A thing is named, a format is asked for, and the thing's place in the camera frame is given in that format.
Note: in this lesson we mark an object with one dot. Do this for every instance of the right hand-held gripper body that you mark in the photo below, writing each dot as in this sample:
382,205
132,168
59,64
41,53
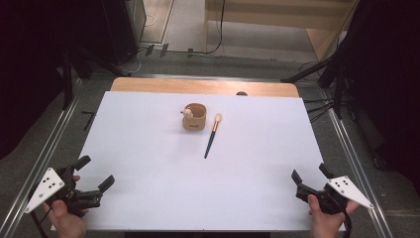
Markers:
336,195

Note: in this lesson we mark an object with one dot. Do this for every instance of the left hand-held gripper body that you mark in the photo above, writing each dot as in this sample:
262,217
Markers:
49,188

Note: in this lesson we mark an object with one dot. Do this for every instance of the wooden cup with animal figure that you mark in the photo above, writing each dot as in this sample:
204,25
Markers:
194,116

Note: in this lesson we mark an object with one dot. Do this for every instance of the person's right hand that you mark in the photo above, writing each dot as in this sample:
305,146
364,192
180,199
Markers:
327,221

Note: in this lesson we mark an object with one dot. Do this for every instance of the person's left hand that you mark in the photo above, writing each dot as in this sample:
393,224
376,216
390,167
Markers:
67,219

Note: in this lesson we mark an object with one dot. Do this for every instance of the black stand with legs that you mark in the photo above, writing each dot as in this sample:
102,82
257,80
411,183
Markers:
330,79
82,62

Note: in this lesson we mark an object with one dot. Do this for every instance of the white table mat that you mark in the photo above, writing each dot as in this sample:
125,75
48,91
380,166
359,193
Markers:
204,172

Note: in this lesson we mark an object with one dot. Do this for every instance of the wooden table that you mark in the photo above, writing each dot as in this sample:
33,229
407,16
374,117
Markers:
198,86

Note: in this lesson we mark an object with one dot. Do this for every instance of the dark cabinet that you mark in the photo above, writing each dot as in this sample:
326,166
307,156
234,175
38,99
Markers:
124,29

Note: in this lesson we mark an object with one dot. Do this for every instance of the wooden shelf unit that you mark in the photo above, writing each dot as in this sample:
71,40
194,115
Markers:
274,23

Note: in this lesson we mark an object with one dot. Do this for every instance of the metal floor rail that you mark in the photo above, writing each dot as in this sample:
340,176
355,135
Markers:
36,165
356,165

